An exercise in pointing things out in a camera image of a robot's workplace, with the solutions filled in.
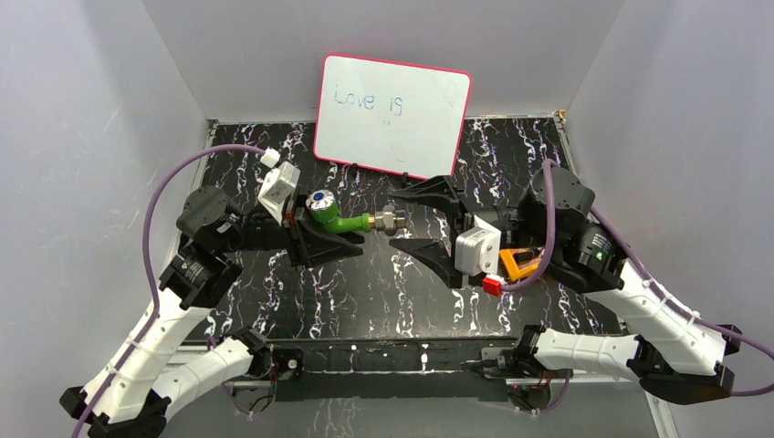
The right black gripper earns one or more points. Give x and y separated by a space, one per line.
440 190

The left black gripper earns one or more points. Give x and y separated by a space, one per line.
296 235

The green water faucet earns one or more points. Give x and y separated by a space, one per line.
324 210

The silver hex nut fitting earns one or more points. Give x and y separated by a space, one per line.
389 220

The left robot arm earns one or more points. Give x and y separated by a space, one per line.
135 394

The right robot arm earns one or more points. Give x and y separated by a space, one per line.
550 233

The orange parts bin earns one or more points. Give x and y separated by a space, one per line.
520 263

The pink framed whiteboard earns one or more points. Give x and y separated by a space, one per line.
389 116

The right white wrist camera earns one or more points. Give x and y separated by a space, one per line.
488 244

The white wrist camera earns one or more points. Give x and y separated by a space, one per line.
488 244
278 186

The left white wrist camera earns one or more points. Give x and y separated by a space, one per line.
278 186

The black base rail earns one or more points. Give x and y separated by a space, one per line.
395 368

